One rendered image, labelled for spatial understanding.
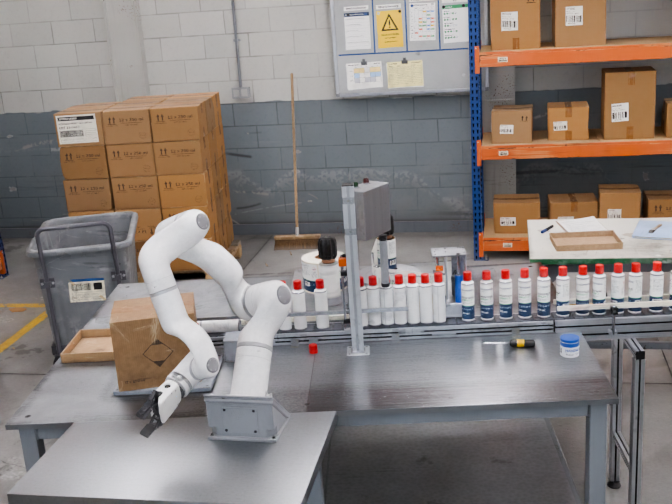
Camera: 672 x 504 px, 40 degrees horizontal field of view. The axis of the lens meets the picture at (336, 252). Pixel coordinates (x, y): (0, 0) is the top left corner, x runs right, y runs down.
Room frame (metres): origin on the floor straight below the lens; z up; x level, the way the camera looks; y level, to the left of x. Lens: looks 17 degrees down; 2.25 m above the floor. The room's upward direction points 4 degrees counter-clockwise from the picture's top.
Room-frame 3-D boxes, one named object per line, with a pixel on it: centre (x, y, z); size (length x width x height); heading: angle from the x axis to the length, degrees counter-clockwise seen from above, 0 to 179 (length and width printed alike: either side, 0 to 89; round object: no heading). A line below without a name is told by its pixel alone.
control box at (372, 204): (3.39, -0.13, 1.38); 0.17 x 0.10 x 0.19; 142
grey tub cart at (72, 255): (5.61, 1.57, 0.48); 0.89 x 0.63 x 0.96; 8
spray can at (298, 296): (3.49, 0.16, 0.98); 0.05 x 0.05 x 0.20
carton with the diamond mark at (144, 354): (3.20, 0.69, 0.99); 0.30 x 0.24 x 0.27; 98
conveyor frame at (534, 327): (3.48, -0.02, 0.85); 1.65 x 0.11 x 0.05; 87
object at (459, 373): (3.58, 0.10, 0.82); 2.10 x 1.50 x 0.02; 87
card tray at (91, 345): (3.53, 0.97, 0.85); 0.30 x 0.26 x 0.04; 87
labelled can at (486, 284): (3.44, -0.59, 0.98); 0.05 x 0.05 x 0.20
